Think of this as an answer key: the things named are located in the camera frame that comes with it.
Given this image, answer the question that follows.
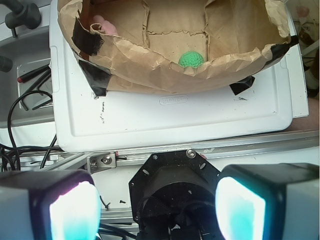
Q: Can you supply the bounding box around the pink plush bunny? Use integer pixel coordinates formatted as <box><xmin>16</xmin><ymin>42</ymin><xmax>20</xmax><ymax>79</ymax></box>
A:
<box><xmin>93</xmin><ymin>15</ymin><xmax>118</xmax><ymax>36</ymax></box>

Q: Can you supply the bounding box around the brown paper bag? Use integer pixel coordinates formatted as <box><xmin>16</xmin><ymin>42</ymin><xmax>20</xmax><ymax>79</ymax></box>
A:
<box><xmin>57</xmin><ymin>0</ymin><xmax>299</xmax><ymax>96</ymax></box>

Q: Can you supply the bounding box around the white plastic bin lid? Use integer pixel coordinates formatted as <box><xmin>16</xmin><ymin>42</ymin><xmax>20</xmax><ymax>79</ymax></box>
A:
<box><xmin>49</xmin><ymin>0</ymin><xmax>309</xmax><ymax>153</ymax></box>

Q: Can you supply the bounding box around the grey plastic tray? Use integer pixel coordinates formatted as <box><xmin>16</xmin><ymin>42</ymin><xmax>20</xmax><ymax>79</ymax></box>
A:
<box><xmin>0</xmin><ymin>27</ymin><xmax>54</xmax><ymax>129</ymax></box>

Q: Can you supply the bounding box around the aluminium extrusion frame rail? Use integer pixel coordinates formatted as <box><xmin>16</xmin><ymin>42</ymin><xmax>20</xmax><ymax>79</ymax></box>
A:
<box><xmin>0</xmin><ymin>129</ymin><xmax>320</xmax><ymax>173</ymax></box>

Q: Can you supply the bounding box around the green textured ball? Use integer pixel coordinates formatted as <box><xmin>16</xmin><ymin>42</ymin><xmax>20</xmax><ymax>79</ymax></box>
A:
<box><xmin>178</xmin><ymin>51</ymin><xmax>205</xmax><ymax>69</ymax></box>

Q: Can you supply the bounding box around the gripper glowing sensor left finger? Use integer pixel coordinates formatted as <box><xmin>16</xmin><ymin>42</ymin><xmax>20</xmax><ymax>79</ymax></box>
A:
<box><xmin>0</xmin><ymin>169</ymin><xmax>101</xmax><ymax>240</ymax></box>

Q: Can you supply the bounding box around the black clamp handle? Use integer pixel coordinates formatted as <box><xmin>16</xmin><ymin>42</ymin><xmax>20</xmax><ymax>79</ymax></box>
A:
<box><xmin>0</xmin><ymin>0</ymin><xmax>42</xmax><ymax>38</ymax></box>

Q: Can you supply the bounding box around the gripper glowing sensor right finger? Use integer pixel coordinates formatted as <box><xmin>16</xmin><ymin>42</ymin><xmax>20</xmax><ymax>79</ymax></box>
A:
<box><xmin>215</xmin><ymin>163</ymin><xmax>320</xmax><ymax>240</ymax></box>

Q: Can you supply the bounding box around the black cable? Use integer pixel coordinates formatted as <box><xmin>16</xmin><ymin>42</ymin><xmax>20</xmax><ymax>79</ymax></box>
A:
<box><xmin>0</xmin><ymin>89</ymin><xmax>61</xmax><ymax>173</ymax></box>

